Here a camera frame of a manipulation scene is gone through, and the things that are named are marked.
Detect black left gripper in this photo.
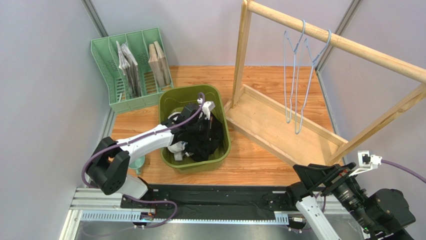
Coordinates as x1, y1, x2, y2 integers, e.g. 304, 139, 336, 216
187, 114, 219, 141

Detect black garment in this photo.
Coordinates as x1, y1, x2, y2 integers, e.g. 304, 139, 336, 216
167, 114, 224, 162

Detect white tank top navy trim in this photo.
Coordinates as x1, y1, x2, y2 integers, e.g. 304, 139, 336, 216
166, 111, 189, 162

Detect light blue wire hanger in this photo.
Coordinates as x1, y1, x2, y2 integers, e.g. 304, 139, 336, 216
294, 30, 332, 135
283, 19, 306, 124

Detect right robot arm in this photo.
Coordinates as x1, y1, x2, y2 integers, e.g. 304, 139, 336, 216
286, 162, 416, 240

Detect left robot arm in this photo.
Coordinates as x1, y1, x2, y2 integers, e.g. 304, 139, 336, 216
82, 101, 222, 200

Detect wooden clothes rack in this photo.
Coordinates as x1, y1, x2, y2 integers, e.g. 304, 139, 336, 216
226, 0, 426, 165

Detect olive green plastic basket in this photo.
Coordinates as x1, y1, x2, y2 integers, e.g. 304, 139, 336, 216
158, 84, 231, 174

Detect teal green cup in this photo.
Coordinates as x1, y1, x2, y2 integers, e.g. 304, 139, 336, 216
128, 156, 146, 176

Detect brown wooden boards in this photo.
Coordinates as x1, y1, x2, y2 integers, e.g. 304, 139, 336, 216
148, 41, 172, 88

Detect folded newspapers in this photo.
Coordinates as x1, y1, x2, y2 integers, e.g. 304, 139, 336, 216
116, 41, 142, 98

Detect mint green file organizer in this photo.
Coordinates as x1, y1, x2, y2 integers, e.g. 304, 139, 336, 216
90, 27, 174, 114

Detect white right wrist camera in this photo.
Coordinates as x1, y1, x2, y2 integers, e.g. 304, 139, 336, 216
349, 150, 383, 177

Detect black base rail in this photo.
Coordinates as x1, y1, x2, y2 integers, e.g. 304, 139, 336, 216
118, 184, 301, 222

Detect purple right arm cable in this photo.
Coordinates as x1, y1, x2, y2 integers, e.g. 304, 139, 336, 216
381, 159, 426, 185

